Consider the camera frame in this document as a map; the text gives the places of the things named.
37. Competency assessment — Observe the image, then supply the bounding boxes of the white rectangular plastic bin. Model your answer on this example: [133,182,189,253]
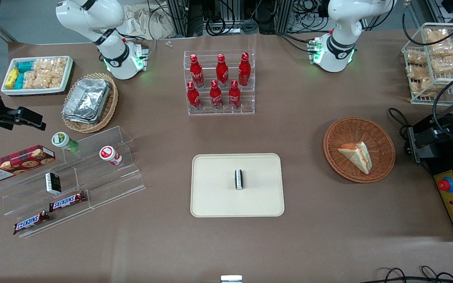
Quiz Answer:
[1,55,74,96]

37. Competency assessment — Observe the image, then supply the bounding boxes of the aluminium foil tray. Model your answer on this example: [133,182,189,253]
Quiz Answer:
[62,78,111,125]

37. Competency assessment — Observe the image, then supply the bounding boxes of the oval tan wicker basket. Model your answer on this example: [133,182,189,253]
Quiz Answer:
[61,73,119,133]

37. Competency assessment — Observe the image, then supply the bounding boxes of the grey coiled cable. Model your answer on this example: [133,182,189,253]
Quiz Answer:
[241,19,259,34]

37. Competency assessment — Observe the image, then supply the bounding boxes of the red tartan cookie box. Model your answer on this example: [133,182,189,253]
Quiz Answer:
[0,145,56,184]

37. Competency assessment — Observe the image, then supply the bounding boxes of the clear fried snack bag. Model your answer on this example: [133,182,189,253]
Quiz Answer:
[409,77,434,97]
[429,41,453,58]
[425,28,450,44]
[431,55,453,76]
[407,50,428,66]
[407,65,430,80]

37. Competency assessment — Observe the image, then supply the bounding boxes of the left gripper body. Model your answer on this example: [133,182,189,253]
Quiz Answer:
[433,105,453,139]

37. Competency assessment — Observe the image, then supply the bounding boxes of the white wire shelf rack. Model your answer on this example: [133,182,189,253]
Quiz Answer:
[401,22,453,105]

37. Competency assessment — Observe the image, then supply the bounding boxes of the red capped drink bottle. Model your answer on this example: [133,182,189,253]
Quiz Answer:
[99,146,123,166]

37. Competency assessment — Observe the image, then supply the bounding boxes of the Snickers chocolate bar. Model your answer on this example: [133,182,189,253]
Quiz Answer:
[13,211,50,235]
[49,191,87,213]

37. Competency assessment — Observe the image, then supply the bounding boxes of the beige plastic tray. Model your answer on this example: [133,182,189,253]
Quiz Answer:
[190,153,285,218]

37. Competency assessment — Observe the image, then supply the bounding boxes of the aluminium profile frame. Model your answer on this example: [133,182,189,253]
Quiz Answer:
[166,0,329,38]

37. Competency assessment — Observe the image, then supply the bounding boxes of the triangular sandwich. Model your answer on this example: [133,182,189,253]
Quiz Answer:
[337,141,373,175]

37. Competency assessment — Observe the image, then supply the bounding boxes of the green capped drink bottle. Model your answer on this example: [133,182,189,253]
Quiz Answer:
[52,132,79,153]

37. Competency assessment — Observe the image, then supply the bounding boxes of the black base cables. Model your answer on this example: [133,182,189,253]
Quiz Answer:
[276,32,315,53]

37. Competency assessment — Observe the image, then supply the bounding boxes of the small black white carton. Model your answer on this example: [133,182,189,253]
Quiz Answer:
[45,172,62,195]

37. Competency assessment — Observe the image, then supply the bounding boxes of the yellow snack packet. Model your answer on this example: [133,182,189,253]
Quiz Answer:
[5,68,20,90]

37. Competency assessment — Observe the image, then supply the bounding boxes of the black coiled cable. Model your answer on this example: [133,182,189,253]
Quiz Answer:
[205,15,227,37]

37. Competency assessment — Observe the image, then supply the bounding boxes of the clear rice cracker bag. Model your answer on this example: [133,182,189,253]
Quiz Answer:
[23,71,38,89]
[33,58,68,74]
[36,71,66,89]

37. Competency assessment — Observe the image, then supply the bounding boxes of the clear acrylic bottle rack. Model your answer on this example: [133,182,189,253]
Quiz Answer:
[184,49,256,116]

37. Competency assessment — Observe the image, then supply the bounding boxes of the clear acrylic stepped shelf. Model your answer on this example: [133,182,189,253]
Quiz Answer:
[0,126,146,239]

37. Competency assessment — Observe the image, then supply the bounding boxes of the beige crumpled cloth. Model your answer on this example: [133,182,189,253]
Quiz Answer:
[122,3,177,40]

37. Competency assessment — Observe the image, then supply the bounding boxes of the red cola bottle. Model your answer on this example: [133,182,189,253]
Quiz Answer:
[238,52,252,87]
[210,80,223,110]
[187,81,202,111]
[228,80,241,110]
[190,54,205,88]
[216,54,229,88]

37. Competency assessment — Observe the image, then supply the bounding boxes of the black looped cables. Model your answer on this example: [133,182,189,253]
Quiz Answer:
[370,266,453,283]

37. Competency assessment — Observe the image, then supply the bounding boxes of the grey base cable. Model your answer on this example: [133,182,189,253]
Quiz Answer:
[122,33,158,60]

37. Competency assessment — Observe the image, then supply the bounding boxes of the round brown wicker basket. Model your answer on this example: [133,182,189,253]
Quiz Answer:
[323,117,396,184]

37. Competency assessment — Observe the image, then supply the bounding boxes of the black machine with yellow panel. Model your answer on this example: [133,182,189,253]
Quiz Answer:
[403,104,453,242]

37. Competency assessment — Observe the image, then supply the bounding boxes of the black table cable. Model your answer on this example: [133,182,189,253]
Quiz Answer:
[388,107,412,139]

